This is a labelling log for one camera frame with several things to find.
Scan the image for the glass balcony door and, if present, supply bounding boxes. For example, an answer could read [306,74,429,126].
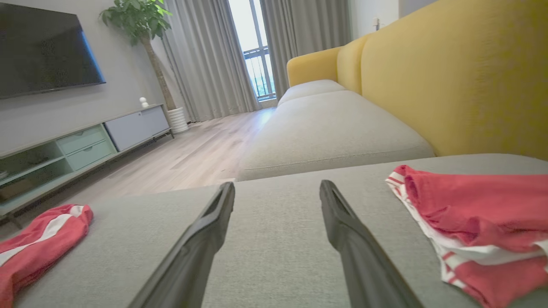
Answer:
[228,0,278,102]

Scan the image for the white ribbed plant pot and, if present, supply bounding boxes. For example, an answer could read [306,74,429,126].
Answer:
[166,106,190,134]

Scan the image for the brown box in cabinet shelf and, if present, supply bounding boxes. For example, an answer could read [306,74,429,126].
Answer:
[0,179,36,201]

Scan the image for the yellow sofa armrest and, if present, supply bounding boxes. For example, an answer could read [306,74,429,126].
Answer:
[286,46,343,88]

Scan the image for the medium grey sofa seat cushion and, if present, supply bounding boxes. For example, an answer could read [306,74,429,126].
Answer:
[237,90,436,182]

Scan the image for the red number 23 basketball jersey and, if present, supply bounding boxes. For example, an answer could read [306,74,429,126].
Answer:
[385,165,548,308]

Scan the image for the black flat screen television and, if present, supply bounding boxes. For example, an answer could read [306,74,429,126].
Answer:
[0,2,107,100]

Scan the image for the green potted tree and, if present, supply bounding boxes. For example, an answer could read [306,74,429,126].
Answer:
[99,0,177,111]

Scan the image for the grey curtain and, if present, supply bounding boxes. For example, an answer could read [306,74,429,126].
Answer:
[161,0,262,124]
[259,0,354,101]

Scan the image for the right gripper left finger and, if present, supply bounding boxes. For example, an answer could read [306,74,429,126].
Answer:
[128,182,236,308]

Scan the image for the red shorts with white stripe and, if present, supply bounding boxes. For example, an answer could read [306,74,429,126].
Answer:
[0,204,94,308]

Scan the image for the narrow yellow sofa back cushion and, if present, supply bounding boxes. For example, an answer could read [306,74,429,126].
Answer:
[337,33,374,95]

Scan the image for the wide yellow sofa back cushion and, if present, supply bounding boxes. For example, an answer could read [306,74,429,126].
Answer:
[361,0,548,162]

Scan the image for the large grey sofa seat cushion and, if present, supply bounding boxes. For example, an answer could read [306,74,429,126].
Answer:
[13,153,548,308]

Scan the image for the long low television cabinet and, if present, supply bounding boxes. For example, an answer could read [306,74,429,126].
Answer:
[0,104,175,229]

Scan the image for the small grey sofa seat cushion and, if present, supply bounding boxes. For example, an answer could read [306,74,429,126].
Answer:
[277,79,346,106]

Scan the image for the dark balcony railing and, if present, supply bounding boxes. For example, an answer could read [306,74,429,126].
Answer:
[243,46,277,98]

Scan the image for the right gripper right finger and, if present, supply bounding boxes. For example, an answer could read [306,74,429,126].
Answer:
[319,180,425,308]

